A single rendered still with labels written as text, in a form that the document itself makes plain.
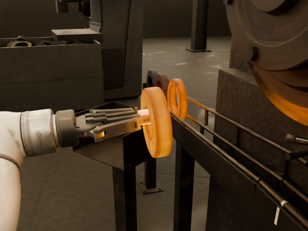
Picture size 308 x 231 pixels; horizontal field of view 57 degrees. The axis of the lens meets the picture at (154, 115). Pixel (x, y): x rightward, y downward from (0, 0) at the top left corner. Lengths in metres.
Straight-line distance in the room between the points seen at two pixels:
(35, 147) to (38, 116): 0.06
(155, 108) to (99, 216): 1.18
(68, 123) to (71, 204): 1.24
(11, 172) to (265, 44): 0.45
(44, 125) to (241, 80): 0.55
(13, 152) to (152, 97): 0.27
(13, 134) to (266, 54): 0.45
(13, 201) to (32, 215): 1.27
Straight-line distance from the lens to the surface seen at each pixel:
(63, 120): 0.57
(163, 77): 1.33
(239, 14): 0.53
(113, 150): 1.00
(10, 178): 0.53
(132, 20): 3.32
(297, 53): 0.41
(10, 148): 0.56
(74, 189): 1.90
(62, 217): 1.71
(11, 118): 0.59
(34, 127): 0.57
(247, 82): 0.84
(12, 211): 0.50
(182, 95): 1.13
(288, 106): 0.56
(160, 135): 0.56
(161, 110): 0.56
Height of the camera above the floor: 1.06
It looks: 21 degrees down
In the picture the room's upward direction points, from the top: straight up
